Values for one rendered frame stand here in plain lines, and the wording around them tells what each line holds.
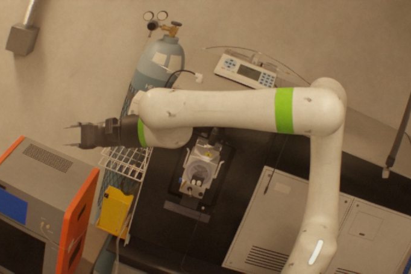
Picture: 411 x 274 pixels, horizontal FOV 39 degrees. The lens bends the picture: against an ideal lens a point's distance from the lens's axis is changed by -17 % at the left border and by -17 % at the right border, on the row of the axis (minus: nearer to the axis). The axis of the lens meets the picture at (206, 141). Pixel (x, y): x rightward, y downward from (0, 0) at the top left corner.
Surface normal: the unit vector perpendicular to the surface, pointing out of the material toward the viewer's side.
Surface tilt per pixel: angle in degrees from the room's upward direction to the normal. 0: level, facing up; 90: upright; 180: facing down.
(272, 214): 90
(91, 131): 63
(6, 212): 90
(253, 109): 80
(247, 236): 90
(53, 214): 90
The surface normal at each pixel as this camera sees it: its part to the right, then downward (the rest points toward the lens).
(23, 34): -0.11, 0.33
